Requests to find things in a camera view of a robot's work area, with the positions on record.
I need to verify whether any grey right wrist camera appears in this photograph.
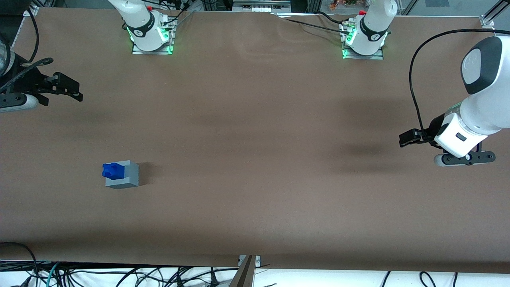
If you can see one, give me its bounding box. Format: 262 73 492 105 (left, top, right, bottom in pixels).
0 92 39 113

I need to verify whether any brown table cover sheet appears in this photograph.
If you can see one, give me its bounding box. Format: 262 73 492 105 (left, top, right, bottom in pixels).
0 7 510 274

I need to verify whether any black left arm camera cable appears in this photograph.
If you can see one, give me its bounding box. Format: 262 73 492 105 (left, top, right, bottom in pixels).
410 28 510 138

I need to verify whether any black looped floor cable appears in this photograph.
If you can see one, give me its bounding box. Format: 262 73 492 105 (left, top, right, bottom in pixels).
0 242 39 287

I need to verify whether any teal floor cable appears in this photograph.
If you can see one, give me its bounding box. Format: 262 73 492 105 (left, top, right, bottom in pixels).
38 262 61 287

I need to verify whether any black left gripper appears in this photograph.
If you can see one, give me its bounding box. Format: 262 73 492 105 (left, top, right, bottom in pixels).
399 113 455 148

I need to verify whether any silver frame corner profile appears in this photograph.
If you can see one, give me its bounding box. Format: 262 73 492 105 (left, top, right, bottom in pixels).
480 0 510 28

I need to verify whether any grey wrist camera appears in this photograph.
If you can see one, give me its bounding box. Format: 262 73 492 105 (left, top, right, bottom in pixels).
434 151 496 167
0 92 39 113

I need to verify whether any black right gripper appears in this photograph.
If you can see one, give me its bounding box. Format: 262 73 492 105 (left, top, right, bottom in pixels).
0 64 84 106

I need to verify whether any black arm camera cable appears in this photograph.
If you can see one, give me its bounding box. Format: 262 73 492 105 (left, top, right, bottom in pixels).
0 7 55 93
410 28 510 138

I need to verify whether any white power strip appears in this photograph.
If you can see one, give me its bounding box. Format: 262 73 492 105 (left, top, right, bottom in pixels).
233 0 292 13

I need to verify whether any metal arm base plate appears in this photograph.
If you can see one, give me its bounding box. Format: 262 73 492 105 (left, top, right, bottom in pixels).
342 22 384 61
131 15 175 55

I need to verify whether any blue plastic part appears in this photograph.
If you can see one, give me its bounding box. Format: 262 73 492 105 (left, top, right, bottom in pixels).
102 162 126 181

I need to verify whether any black cable on table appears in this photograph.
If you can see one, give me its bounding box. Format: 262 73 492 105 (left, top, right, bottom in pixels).
271 11 353 36

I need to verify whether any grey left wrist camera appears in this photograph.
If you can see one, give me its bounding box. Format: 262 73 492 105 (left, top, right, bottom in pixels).
434 151 496 167

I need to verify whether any aluminium frame post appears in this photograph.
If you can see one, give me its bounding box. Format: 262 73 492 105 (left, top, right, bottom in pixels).
229 255 261 287

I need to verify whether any gray square base block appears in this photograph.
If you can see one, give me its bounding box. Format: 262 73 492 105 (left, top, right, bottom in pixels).
105 160 139 189

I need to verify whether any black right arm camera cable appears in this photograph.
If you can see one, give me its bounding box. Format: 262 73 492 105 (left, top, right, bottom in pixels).
0 7 55 93

